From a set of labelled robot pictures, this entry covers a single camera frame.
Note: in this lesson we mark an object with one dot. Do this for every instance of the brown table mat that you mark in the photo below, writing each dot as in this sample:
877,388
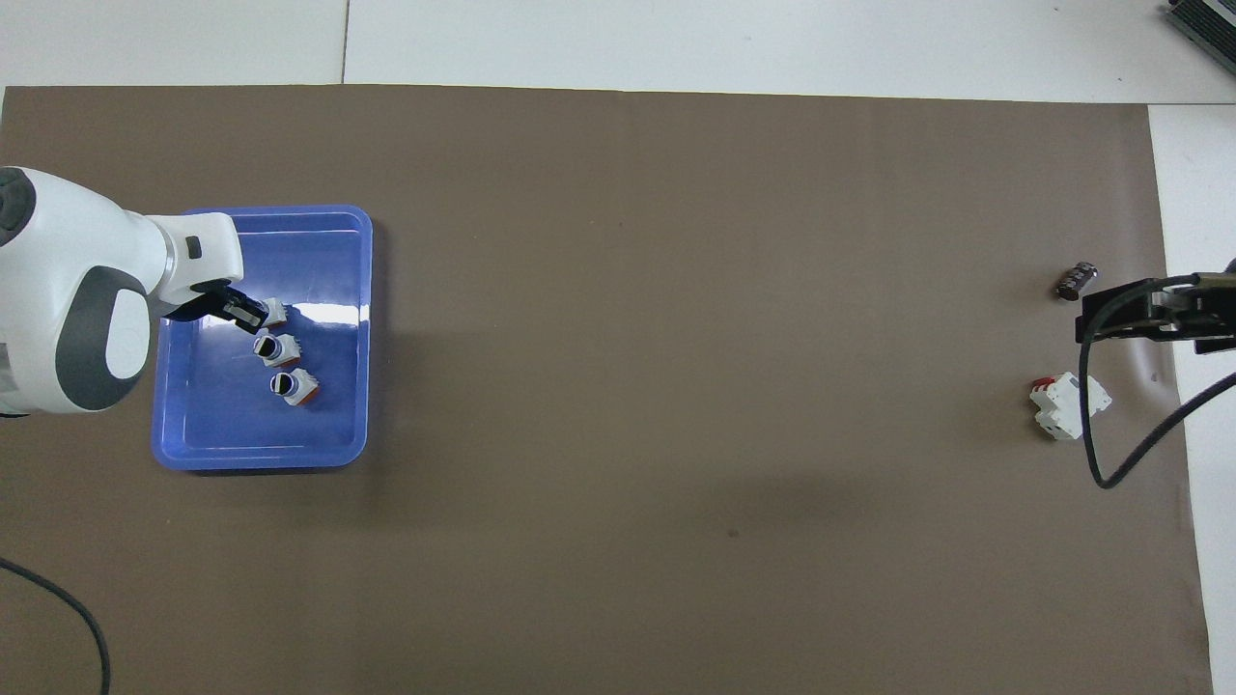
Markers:
676,386

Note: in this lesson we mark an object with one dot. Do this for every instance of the small black terminal block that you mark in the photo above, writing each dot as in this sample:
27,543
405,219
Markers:
1077,281

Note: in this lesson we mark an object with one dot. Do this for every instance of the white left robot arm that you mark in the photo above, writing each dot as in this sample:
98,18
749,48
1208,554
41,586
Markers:
68,280

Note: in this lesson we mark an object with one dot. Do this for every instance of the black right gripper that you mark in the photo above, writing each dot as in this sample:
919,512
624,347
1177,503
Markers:
1193,314

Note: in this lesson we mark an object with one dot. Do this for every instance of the blue plastic tray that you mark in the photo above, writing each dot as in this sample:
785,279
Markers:
222,425

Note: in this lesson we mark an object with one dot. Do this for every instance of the dark grey ribbed device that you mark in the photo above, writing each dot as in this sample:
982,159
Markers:
1207,24

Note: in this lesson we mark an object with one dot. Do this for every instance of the white rotary switch green base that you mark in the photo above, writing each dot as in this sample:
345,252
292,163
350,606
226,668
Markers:
274,313

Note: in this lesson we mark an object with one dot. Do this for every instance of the white circuit breaker red lever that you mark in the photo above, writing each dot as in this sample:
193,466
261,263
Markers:
1067,405

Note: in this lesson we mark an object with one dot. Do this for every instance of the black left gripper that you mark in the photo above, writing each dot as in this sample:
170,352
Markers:
198,304

